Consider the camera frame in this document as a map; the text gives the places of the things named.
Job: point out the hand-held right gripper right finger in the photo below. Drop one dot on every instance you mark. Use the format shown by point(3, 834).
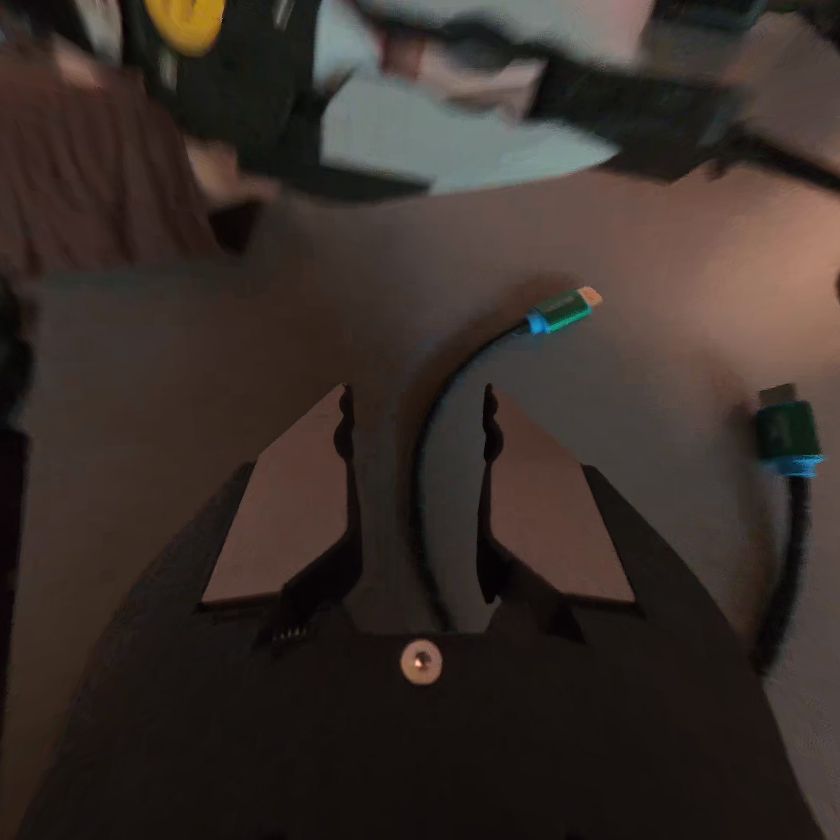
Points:
point(551, 525)

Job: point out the person's left hand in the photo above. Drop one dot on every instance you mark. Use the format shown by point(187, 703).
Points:
point(229, 184)

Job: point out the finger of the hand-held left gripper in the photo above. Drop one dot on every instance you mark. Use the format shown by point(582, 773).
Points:
point(485, 88)

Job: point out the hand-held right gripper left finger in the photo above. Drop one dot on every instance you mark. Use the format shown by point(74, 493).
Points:
point(289, 518)

